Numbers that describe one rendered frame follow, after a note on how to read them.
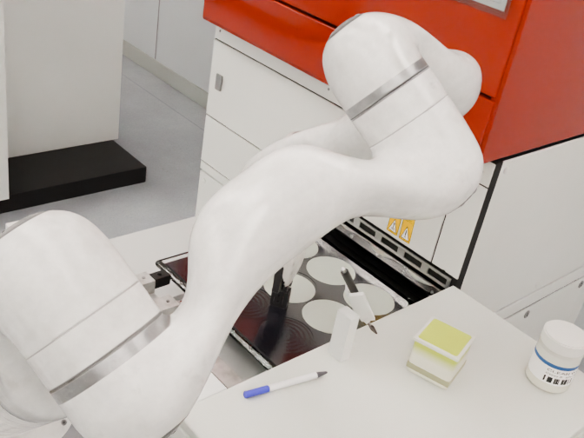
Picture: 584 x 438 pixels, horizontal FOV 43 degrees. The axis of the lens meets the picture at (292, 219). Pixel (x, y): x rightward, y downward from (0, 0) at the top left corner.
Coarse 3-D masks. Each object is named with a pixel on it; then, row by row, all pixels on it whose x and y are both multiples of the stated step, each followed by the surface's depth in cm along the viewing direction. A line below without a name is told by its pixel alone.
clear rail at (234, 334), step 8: (160, 264) 142; (168, 272) 140; (176, 280) 138; (184, 288) 137; (232, 328) 128; (232, 336) 128; (240, 336) 127; (240, 344) 126; (248, 344) 126; (248, 352) 125; (256, 352) 124; (256, 360) 124; (264, 360) 123
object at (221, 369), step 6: (150, 294) 137; (216, 360) 124; (216, 366) 123; (222, 366) 123; (228, 366) 123; (216, 372) 122; (222, 372) 122; (228, 372) 122; (234, 372) 122; (222, 378) 121; (228, 378) 121; (234, 378) 121; (240, 378) 121; (228, 384) 120
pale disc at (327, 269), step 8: (320, 256) 154; (328, 256) 154; (312, 264) 151; (320, 264) 151; (328, 264) 152; (336, 264) 152; (344, 264) 153; (312, 272) 148; (320, 272) 149; (328, 272) 149; (336, 272) 150; (352, 272) 150; (320, 280) 146; (328, 280) 147; (336, 280) 147
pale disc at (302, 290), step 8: (272, 280) 143; (296, 280) 145; (304, 280) 145; (264, 288) 141; (296, 288) 142; (304, 288) 143; (312, 288) 143; (296, 296) 140; (304, 296) 140; (312, 296) 141
